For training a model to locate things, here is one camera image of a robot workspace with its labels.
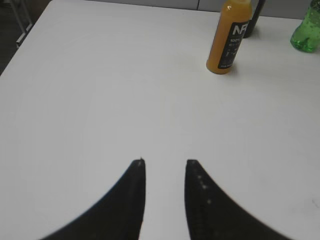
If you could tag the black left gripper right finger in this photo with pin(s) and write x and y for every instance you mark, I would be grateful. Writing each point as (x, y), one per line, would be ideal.
(212, 215)

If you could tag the green soda bottle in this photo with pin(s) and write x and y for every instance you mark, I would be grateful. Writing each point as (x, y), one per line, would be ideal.
(306, 37)

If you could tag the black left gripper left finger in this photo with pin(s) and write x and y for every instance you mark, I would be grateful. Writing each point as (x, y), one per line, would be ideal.
(118, 215)

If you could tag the dark red wine bottle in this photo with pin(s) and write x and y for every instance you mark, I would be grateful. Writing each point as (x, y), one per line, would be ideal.
(257, 6)

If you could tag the grey metal table frame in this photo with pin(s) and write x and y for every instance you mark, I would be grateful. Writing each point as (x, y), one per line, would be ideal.
(25, 27)

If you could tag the NFC orange juice bottle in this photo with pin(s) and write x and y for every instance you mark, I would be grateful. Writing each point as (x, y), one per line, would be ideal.
(231, 28)

